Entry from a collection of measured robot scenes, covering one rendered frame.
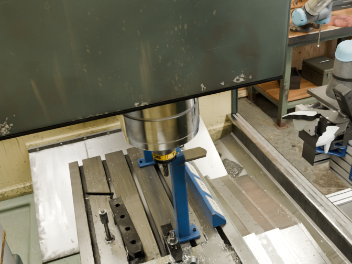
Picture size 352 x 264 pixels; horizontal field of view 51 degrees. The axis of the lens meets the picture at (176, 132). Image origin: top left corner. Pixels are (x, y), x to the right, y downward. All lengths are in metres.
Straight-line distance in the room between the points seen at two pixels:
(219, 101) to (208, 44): 1.45
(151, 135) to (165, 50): 0.18
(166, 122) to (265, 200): 1.03
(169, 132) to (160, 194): 0.75
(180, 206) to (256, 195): 0.59
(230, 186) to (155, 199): 0.45
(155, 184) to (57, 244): 0.50
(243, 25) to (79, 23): 0.24
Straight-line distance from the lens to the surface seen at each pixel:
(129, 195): 1.41
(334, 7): 3.83
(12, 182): 2.02
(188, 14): 0.55
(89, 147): 1.85
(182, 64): 0.57
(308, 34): 3.16
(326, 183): 2.93
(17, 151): 1.92
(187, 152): 1.04
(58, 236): 1.68
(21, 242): 1.85
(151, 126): 0.66
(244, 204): 1.58
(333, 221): 1.47
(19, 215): 2.00
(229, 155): 1.99
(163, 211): 1.32
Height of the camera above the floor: 1.81
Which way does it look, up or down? 32 degrees down
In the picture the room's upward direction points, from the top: 5 degrees counter-clockwise
